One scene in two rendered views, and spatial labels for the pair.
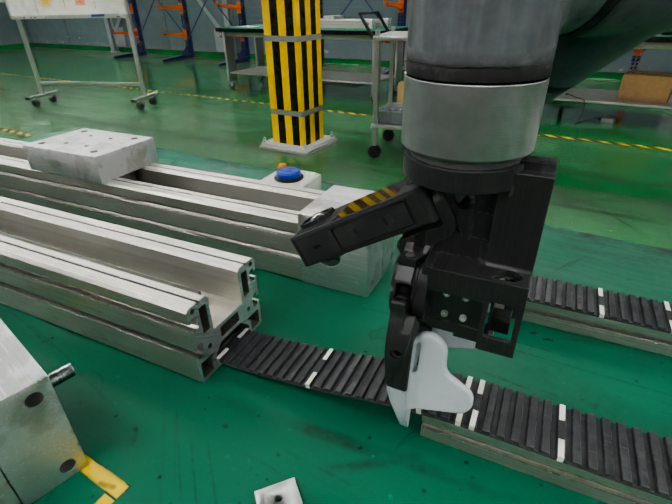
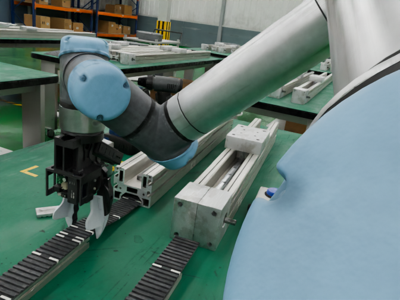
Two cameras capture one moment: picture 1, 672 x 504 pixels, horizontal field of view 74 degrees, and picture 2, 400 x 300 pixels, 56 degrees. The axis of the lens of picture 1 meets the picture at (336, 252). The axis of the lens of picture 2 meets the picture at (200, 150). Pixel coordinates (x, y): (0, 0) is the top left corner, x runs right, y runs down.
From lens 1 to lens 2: 80 cm
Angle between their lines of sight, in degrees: 73
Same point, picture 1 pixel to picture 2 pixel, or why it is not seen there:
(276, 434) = (83, 212)
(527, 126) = (61, 118)
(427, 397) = (62, 211)
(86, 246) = not seen: hidden behind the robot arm
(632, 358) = not seen: outside the picture
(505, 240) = (61, 156)
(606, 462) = (24, 262)
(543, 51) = (61, 98)
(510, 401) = (65, 247)
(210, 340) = (121, 186)
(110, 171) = (230, 144)
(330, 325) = (146, 225)
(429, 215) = not seen: hidden behind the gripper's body
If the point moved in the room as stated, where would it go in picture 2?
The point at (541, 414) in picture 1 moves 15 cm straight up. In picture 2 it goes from (56, 254) to (56, 172)
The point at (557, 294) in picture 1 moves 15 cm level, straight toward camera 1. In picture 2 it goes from (147, 288) to (71, 255)
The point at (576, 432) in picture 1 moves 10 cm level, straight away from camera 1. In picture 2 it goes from (41, 259) to (84, 287)
